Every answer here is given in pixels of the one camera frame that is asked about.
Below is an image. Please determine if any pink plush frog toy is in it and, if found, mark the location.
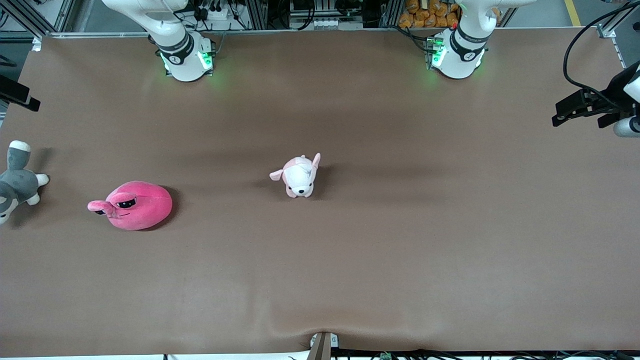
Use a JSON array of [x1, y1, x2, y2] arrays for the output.
[[87, 181, 173, 231]]

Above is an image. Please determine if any grey white plush husky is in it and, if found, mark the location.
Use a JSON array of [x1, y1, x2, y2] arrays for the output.
[[0, 140, 51, 226]]

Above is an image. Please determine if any white multi-socket strip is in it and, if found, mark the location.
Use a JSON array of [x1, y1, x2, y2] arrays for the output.
[[312, 17, 351, 30]]

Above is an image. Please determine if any small pink white plush dog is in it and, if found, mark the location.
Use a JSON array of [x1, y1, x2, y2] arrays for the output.
[[269, 153, 322, 199]]

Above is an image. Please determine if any orange packets pile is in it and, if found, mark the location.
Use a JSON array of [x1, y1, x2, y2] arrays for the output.
[[398, 0, 461, 29]]

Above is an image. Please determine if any aluminium frame profile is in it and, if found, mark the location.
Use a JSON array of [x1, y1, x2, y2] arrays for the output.
[[597, 0, 640, 39], [0, 0, 66, 39]]

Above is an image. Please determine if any white power strip with plugs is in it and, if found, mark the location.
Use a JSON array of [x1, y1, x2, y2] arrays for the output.
[[194, 0, 242, 22]]

